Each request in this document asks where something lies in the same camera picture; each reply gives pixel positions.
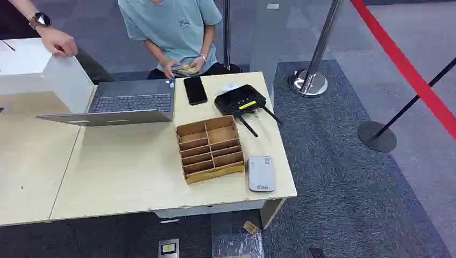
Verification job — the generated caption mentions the seated person's left hand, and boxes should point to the seated person's left hand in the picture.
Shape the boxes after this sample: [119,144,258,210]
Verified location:
[185,55,208,75]

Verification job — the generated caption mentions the seated person's right hand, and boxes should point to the seated person's right hand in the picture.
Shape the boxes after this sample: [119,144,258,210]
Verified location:
[162,59,181,79]

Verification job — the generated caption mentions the standing person's hand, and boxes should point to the standing person's hand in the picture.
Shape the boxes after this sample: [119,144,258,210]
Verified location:
[37,25,79,58]

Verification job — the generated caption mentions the black smartphone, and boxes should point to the black smartphone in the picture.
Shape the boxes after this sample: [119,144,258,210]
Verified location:
[183,76,209,106]

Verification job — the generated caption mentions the dark wristwatch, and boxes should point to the dark wristwatch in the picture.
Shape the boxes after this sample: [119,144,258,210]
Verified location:
[28,12,53,30]

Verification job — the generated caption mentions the seated person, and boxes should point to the seated person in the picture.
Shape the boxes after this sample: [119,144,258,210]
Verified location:
[117,0,243,80]

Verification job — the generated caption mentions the white cabinet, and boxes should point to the white cabinet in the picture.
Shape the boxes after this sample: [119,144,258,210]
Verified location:
[0,37,96,116]

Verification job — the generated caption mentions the black upright pole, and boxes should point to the black upright pole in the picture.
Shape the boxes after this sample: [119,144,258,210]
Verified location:
[222,0,233,72]

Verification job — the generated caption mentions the grey laptop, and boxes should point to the grey laptop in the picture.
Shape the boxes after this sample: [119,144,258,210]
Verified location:
[36,78,177,127]

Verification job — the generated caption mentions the black router with antennas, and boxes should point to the black router with antennas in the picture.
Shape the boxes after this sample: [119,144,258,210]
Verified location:
[213,84,283,139]

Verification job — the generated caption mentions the clear plastic card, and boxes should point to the clear plastic card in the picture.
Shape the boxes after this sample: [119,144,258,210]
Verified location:
[244,109,260,125]

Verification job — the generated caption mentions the wooden divided card box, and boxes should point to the wooden divided card box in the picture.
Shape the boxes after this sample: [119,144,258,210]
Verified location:
[175,114,246,186]

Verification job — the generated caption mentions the pale wooden desk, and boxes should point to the pale wooden desk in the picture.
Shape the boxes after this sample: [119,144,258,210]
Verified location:
[0,91,83,227]
[49,71,298,231]

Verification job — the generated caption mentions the white card reader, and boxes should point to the white card reader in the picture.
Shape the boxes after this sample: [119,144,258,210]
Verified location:
[247,155,277,194]

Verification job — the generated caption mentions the small cardboard scrap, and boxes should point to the small cardboard scrap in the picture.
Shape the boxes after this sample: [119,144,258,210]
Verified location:
[243,220,260,236]

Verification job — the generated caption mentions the steel floor socket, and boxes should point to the steel floor socket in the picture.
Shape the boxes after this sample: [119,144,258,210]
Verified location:
[158,238,180,258]

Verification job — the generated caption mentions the red barrier belt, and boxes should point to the red barrier belt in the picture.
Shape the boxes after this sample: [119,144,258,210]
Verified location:
[350,0,456,142]

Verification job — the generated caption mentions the chrome stanchion post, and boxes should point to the chrome stanchion post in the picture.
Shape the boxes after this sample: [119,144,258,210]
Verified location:
[288,0,343,98]

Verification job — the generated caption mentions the black stanchion post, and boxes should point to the black stanchion post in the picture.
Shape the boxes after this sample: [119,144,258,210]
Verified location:
[358,56,456,153]

